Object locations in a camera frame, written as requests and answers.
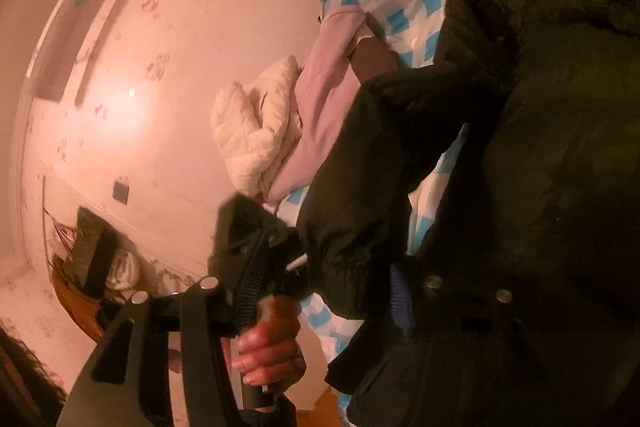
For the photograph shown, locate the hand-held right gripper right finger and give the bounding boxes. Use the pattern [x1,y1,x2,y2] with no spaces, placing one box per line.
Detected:
[390,264,583,427]

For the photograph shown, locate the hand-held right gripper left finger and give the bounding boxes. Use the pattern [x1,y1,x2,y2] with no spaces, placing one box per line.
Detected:
[56,275,237,427]

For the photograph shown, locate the black jacket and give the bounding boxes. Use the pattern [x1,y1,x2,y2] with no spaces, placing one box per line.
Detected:
[295,0,640,427]

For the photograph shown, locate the person's left hand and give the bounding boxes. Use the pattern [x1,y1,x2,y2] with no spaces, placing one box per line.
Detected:
[233,296,307,391]

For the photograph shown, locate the white plastic bag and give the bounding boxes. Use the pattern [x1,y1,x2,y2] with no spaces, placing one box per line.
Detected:
[106,251,142,292]

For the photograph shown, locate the cream puffer jacket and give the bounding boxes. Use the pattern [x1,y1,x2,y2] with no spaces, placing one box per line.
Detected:
[210,57,304,196]

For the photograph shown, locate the lilac hoodie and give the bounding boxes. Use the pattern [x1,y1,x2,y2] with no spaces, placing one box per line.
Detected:
[262,5,382,204]

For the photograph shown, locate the person's dark hair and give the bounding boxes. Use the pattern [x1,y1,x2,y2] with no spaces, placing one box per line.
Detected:
[0,326,69,427]

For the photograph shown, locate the brown garment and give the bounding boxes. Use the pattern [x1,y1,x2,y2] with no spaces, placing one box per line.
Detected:
[350,38,402,84]

